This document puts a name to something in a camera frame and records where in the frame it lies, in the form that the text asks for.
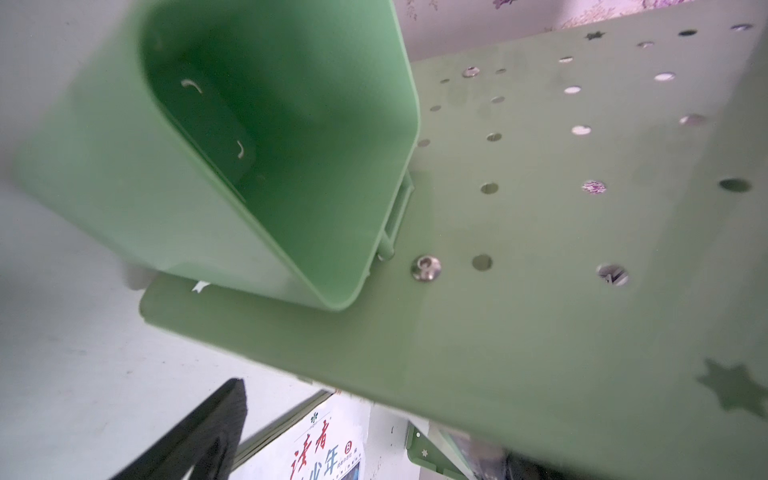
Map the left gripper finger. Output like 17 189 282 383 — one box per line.
115 378 247 480

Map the white blue magazine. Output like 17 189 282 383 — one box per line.
229 391 370 480

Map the green two-tier shelf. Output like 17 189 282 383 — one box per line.
14 1 767 479

